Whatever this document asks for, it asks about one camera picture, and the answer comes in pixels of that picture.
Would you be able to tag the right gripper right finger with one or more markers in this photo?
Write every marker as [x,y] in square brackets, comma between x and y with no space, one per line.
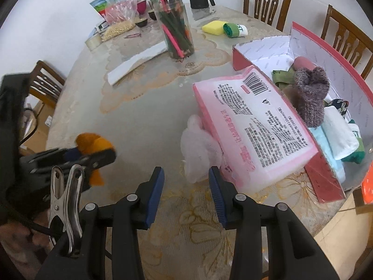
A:
[292,251]

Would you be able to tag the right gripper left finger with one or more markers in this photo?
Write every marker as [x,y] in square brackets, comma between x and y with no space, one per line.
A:
[132,213]

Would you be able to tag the white mesh bath puff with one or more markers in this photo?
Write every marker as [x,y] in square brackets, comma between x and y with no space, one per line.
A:
[200,150]

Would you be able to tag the light blue face mask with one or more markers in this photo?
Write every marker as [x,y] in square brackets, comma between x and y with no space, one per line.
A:
[335,165]

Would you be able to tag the pink tissue pack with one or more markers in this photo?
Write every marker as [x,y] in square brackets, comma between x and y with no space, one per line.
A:
[262,137]

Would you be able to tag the white towel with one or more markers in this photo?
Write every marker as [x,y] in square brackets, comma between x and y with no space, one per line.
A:
[338,133]

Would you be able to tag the maroon makeup sponge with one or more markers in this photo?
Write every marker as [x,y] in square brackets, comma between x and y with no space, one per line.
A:
[302,62]

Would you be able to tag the cardboard box on floor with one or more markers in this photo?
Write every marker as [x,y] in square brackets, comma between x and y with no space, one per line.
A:
[37,124]

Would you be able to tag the metal clip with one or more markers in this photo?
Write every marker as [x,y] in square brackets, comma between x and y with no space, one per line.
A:
[64,210]

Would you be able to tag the wooden chair far left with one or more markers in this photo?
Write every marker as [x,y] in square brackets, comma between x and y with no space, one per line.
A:
[46,84]

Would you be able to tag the wooden chair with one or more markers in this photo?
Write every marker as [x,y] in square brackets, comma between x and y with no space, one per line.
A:
[46,84]
[265,11]
[349,40]

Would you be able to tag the orange round perforated lid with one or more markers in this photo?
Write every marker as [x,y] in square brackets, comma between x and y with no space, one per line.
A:
[367,187]

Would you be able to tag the white folded paper strip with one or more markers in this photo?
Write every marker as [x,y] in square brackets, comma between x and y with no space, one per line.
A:
[135,61]

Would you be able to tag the red cardboard box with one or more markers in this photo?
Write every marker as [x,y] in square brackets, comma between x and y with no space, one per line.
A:
[331,98]

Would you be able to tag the dark floral cloth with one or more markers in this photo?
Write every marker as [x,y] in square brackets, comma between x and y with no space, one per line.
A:
[340,104]

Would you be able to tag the bag of beans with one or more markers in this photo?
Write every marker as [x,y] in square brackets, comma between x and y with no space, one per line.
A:
[117,29]

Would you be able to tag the pink hair clip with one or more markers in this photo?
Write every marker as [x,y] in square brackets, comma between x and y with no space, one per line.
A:
[131,36]

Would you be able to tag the jar of coloured pencils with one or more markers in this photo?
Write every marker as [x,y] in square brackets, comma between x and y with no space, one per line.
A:
[173,19]

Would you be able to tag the dark small cup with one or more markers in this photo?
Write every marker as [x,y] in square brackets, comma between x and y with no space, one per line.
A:
[141,22]
[152,15]

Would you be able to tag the plastic bag of snacks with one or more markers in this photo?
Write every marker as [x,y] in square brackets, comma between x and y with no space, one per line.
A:
[115,11]

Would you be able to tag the yellow sponge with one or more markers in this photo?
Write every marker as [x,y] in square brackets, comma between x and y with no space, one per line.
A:
[215,27]

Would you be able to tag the wooden chair right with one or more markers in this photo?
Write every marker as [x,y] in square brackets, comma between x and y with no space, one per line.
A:
[349,40]

